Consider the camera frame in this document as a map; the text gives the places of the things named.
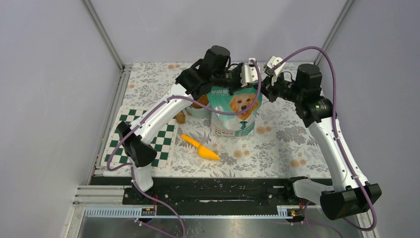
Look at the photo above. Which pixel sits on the brown wooden rolling pin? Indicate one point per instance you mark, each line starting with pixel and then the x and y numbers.
pixel 180 117

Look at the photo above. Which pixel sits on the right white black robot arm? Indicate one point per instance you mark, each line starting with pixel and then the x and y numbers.
pixel 350 193

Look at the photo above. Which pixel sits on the floral patterned table mat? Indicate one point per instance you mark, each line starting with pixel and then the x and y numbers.
pixel 281 147

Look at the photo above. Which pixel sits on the green white chessboard mat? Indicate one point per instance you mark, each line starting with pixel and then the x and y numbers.
pixel 163 143

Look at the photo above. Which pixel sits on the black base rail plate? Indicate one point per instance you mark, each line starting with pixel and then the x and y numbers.
pixel 225 196

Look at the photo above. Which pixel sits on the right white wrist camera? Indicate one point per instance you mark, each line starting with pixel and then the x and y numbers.
pixel 273 68

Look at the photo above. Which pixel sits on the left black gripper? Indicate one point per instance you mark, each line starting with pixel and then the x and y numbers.
pixel 238 84

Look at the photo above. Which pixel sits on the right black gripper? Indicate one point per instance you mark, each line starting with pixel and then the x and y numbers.
pixel 270 90

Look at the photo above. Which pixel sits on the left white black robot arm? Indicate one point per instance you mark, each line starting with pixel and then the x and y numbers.
pixel 192 83

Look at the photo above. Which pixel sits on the green pet food bag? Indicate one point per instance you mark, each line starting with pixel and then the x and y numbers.
pixel 246 101

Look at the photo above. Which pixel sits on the orange plastic scoop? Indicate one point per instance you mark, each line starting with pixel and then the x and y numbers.
pixel 202 151

